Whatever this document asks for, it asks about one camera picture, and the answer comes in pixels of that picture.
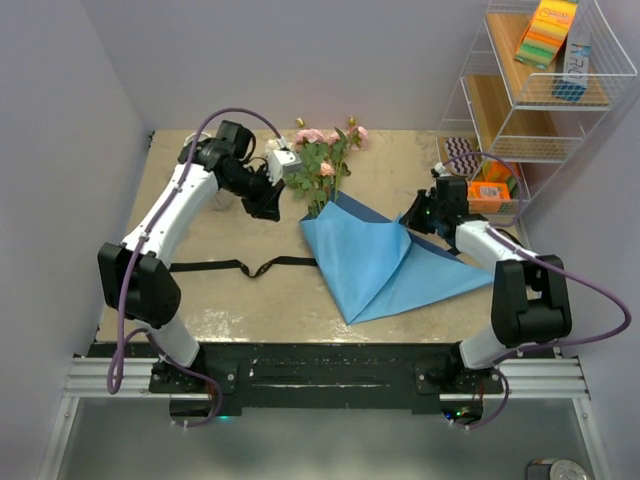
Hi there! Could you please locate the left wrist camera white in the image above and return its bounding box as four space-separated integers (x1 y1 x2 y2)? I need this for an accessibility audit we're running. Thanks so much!
266 149 303 185

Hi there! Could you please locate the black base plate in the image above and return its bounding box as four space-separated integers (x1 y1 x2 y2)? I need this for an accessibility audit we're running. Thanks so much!
89 341 556 417

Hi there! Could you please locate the pink white flower bouquet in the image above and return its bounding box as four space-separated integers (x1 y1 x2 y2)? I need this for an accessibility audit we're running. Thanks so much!
284 118 369 218

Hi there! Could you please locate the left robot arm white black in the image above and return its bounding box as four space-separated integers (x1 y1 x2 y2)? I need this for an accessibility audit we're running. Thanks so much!
97 120 299 392

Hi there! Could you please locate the purple wavy striped cloth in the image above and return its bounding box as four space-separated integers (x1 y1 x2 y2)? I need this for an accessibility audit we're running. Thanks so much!
443 137 479 178

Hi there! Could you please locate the orange box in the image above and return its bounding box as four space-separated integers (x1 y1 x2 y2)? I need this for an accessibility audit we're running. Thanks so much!
467 181 511 214

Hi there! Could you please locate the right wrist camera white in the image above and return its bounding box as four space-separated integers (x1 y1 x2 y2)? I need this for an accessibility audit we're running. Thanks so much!
431 162 451 179

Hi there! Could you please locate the white blue cube box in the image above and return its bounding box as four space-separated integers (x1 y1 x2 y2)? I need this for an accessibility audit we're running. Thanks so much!
551 22 591 102

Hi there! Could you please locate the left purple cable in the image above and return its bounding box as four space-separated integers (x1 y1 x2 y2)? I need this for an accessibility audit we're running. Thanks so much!
107 106 289 429

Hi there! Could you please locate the white wire shelf rack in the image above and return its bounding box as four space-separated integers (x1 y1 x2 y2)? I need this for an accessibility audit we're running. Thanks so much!
437 1 638 217

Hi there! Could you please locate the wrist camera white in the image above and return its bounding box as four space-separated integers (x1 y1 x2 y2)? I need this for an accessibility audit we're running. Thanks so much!
266 149 303 185
431 162 451 179

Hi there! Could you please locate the black ribbon gold lettering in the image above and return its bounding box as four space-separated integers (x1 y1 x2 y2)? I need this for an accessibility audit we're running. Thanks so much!
170 256 318 279

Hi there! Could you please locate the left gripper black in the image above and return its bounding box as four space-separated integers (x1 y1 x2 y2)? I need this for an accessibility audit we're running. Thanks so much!
223 163 286 222

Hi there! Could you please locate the metal tin can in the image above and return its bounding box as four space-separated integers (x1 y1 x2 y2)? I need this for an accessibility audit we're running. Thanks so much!
525 459 591 480

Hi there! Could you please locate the colourful sponge pack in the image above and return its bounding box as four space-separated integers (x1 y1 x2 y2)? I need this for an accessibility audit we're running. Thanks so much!
515 0 578 70

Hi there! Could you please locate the yellow green sponge pack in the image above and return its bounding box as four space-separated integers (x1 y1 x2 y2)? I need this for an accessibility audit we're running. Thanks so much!
481 160 519 189

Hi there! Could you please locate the blue wrapping paper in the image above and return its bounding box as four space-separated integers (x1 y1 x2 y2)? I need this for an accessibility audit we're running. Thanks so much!
299 193 493 325

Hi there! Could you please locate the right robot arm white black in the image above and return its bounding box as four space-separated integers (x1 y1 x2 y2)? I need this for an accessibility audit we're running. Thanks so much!
401 176 573 393

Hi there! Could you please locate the white ceramic vase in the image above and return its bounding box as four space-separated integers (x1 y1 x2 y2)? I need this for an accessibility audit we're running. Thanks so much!
182 132 234 211

